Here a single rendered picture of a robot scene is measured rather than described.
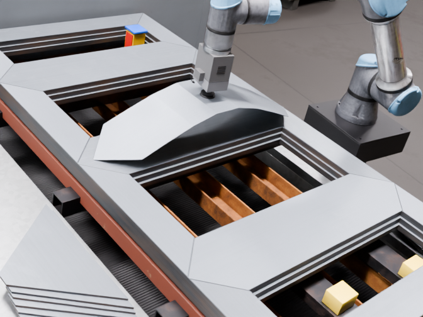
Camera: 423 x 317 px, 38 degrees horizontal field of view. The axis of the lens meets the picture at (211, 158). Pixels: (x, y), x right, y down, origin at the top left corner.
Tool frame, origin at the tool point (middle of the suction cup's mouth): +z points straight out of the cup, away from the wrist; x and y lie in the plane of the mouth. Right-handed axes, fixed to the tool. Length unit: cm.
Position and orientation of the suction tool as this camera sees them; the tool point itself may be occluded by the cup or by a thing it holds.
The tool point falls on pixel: (206, 99)
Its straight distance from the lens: 171.2
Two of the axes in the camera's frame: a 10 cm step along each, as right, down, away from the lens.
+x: 8.7, -1.3, 4.8
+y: 4.7, 5.6, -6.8
